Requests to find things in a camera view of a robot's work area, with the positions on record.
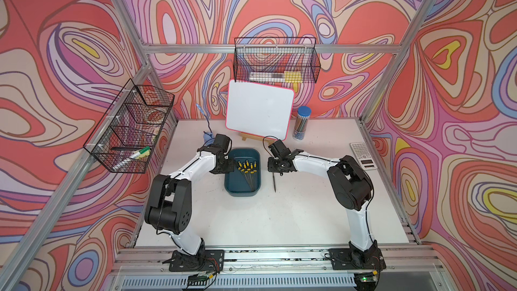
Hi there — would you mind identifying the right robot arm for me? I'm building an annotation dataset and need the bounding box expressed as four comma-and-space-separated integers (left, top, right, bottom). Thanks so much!
267, 140, 377, 253

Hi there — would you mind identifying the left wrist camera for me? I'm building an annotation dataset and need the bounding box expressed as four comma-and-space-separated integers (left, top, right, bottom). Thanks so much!
212, 133, 232, 154

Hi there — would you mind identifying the file tool seven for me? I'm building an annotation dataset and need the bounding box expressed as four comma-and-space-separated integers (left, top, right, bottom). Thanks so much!
245, 165, 257, 191

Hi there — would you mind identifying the back black wire basket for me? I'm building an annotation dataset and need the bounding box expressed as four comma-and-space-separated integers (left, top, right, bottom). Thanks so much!
233, 35, 321, 86

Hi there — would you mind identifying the white board with pink frame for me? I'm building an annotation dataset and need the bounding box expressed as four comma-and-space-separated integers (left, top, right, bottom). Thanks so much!
226, 80, 294, 140

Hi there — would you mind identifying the wooden easel stand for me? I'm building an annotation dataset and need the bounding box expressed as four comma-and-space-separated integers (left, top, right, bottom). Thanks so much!
238, 132, 265, 144

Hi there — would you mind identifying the file tool one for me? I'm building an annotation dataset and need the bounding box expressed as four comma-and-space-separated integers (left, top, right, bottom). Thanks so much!
272, 172, 277, 193

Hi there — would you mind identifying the teal plastic storage box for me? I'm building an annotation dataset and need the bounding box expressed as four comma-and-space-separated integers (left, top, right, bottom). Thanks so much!
224, 148, 261, 197

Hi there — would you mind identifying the file tool five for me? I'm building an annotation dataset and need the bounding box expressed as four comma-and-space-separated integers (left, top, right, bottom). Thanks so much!
239, 162, 253, 190

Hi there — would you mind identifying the left black wire basket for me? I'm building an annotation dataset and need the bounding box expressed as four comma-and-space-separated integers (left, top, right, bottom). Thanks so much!
83, 79, 175, 174

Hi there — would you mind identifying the file tool two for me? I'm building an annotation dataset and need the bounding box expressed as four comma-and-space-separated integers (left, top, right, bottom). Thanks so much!
252, 161, 259, 191

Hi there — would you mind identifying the black wire basket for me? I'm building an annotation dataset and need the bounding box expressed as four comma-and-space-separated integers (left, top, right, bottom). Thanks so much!
83, 79, 175, 174
233, 35, 321, 86

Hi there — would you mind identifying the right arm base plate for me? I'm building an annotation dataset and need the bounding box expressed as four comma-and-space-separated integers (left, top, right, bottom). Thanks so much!
327, 245, 386, 272

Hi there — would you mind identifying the file tool three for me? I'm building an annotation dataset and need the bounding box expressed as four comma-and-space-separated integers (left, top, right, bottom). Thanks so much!
246, 161, 253, 183

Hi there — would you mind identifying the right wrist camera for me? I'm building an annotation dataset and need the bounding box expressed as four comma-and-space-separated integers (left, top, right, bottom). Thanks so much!
269, 140, 291, 158

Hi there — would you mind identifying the pencil tube with blue lid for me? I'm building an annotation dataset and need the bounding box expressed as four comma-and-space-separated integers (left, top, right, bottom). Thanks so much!
292, 106, 312, 140

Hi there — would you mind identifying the green white marker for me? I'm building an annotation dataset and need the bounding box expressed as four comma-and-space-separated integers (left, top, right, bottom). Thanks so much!
113, 146, 151, 172

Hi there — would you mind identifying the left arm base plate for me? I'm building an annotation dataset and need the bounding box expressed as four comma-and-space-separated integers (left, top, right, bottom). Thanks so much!
163, 249, 225, 273

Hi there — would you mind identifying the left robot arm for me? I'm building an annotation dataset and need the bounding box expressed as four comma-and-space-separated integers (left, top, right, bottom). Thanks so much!
144, 133, 234, 257

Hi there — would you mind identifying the file tool six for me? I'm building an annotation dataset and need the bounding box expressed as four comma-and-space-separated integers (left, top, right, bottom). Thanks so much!
237, 161, 253, 189

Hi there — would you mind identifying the white calculator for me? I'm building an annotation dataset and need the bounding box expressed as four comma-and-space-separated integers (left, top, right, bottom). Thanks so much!
350, 142, 378, 171

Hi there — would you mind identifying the file tool four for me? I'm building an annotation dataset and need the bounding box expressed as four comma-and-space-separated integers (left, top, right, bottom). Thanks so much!
244, 160, 254, 191

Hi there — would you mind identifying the white marker in back basket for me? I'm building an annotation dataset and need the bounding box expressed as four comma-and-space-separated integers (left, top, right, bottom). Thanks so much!
249, 72, 285, 83

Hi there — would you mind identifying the yellow box in basket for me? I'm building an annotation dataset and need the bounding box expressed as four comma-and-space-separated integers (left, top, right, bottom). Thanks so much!
284, 71, 304, 84

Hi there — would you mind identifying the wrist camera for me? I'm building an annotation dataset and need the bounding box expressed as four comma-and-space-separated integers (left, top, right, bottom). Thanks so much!
269, 140, 291, 158
212, 133, 232, 154

